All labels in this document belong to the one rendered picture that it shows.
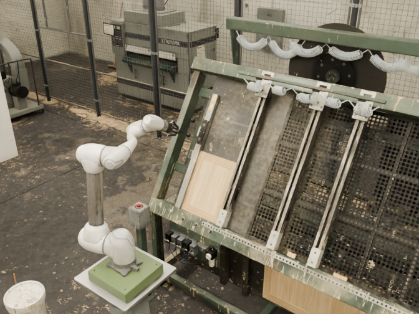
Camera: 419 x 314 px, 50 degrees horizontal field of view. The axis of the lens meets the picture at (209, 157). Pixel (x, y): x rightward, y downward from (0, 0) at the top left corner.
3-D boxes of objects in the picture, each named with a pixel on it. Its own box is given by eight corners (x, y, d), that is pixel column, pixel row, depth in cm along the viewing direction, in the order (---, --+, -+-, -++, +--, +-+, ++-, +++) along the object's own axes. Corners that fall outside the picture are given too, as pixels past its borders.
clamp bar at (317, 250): (307, 263, 297) (293, 264, 277) (365, 95, 297) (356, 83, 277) (320, 269, 292) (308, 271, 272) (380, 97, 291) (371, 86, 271)
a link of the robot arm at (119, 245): (129, 268, 293) (126, 241, 283) (104, 261, 298) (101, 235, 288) (139, 252, 307) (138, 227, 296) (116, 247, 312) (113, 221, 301)
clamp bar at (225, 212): (217, 223, 337) (201, 222, 317) (268, 75, 337) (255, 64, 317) (228, 228, 332) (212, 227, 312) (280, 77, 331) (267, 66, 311)
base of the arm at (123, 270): (128, 280, 292) (128, 273, 289) (105, 265, 303) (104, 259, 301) (148, 264, 304) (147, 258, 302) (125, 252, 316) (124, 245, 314)
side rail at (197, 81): (159, 197, 378) (151, 195, 369) (201, 74, 377) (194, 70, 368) (164, 199, 375) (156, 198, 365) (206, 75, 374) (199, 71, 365)
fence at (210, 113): (177, 206, 359) (174, 206, 356) (215, 95, 359) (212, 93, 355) (182, 209, 357) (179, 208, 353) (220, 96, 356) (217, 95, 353)
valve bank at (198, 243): (158, 252, 356) (157, 227, 345) (170, 243, 366) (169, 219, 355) (208, 278, 329) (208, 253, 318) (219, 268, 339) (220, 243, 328)
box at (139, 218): (130, 226, 358) (128, 207, 349) (140, 219, 366) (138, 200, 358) (140, 231, 351) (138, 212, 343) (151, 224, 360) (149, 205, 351)
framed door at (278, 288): (264, 294, 358) (262, 296, 357) (267, 239, 334) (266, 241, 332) (375, 352, 310) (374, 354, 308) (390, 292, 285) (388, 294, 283)
